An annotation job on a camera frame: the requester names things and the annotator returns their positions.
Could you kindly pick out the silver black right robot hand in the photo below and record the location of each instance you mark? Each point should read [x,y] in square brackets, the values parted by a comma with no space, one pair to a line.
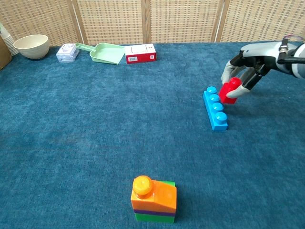
[262,51]

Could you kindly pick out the small red toy block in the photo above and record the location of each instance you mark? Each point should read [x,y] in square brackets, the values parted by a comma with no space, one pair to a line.
[227,90]

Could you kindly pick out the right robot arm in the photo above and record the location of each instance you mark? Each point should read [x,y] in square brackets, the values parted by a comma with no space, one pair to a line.
[300,62]

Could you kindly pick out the long blue four-stud block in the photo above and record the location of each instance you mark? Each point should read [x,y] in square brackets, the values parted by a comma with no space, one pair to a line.
[215,114]

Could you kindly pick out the red and white carton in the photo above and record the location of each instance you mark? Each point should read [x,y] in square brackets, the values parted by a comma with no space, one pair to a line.
[140,56]

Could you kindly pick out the bamboo folding screen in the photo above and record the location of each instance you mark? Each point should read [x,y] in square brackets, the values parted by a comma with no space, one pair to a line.
[112,21]

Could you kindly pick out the mint green dustpan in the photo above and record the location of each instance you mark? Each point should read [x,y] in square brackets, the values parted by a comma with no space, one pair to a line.
[107,53]

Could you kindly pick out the orange sloped toy block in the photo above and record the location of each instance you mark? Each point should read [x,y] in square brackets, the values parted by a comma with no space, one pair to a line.
[157,198]

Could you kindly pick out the blue carpet table cover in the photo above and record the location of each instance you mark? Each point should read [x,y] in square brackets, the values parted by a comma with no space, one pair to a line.
[95,131]

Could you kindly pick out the thin purple toy block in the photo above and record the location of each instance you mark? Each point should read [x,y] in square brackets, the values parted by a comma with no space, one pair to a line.
[155,212]

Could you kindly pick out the clear plastic box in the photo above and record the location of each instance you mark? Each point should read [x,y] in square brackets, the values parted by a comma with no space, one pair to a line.
[68,53]

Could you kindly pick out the cream bowl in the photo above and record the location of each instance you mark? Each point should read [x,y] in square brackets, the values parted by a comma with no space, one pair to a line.
[32,46]

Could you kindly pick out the stack of paper cups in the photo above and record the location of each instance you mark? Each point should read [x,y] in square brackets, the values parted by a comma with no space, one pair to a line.
[8,41]

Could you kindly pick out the brown cardboard box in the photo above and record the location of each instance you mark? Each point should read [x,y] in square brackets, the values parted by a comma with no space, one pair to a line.
[4,57]

